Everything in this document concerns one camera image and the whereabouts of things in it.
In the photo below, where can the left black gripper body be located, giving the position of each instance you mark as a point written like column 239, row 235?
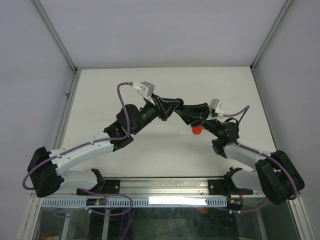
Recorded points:
column 160, row 111

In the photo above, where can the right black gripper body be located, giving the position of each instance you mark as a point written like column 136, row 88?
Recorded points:
column 201, row 122

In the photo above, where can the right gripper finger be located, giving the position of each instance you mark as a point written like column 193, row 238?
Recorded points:
column 187, row 108
column 192, row 118

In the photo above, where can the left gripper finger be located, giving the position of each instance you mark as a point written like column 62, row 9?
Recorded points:
column 166, row 112
column 166, row 101

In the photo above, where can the orange round charging case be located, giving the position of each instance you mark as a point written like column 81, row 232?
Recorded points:
column 197, row 130

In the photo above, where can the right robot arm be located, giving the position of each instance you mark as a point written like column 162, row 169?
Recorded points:
column 272, row 173

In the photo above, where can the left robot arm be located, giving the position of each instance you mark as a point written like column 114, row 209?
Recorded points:
column 51, row 171

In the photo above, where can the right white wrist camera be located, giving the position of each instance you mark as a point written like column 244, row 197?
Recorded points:
column 215, row 108

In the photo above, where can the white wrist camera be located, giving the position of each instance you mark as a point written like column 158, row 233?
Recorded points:
column 144, row 89
column 215, row 108

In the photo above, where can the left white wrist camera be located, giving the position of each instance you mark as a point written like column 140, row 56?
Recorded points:
column 144, row 89

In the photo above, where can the right black base bracket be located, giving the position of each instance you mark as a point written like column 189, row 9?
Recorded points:
column 216, row 187

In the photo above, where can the black base bracket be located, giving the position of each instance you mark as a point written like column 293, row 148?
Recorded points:
column 216, row 187
column 106, row 186

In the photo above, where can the aluminium mounting rail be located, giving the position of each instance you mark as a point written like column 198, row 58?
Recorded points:
column 167, row 186

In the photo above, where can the left black base bracket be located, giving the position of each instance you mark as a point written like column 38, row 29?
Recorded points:
column 106, row 186

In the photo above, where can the grey slotted cable duct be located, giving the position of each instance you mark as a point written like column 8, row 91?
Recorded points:
column 136, row 202

